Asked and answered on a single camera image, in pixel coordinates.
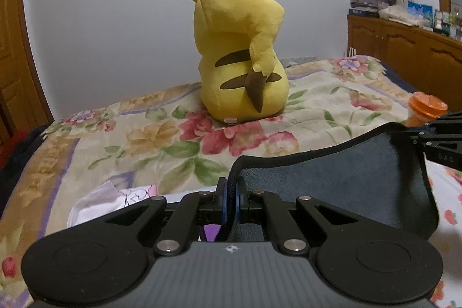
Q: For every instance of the white flowered sheet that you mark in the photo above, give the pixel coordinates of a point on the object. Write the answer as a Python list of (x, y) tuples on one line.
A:
[(449, 207)]

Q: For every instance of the dark grey towel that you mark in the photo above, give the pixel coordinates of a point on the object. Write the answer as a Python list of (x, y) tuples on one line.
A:
[(325, 178)]

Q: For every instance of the yellow plush toy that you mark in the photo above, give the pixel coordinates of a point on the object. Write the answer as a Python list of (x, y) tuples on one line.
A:
[(238, 51)]

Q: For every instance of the blue picture card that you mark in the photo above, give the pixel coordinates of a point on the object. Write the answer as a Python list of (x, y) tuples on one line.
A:
[(420, 14)]

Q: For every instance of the purple object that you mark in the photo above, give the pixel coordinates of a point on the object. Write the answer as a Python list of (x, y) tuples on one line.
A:
[(211, 233)]

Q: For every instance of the beige folded cloth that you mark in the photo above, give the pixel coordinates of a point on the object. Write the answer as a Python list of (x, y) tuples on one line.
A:
[(395, 13)]

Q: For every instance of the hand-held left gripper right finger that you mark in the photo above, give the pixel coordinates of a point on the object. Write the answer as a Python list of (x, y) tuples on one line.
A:
[(239, 201)]

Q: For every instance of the wooden door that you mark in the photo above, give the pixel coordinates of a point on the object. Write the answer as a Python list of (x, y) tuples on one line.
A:
[(18, 51)]

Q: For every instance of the white pink printed cloth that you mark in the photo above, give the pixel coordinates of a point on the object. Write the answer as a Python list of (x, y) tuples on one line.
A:
[(108, 201)]

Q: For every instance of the floral blanket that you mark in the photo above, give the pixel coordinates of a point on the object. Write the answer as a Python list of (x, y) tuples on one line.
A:
[(108, 149)]

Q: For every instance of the wooden cabinet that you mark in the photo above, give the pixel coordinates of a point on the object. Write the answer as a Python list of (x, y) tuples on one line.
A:
[(400, 44)]

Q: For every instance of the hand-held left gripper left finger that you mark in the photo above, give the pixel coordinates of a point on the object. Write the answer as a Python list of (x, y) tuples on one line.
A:
[(222, 201)]

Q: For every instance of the row of small bottles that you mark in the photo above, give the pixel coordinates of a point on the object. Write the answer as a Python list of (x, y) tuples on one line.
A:
[(449, 23)]

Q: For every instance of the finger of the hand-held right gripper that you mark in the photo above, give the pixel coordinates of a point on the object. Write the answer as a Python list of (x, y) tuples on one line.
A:
[(447, 121), (438, 153)]

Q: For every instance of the orange lidded cup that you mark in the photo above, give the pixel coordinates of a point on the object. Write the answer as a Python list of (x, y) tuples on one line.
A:
[(426, 107)]

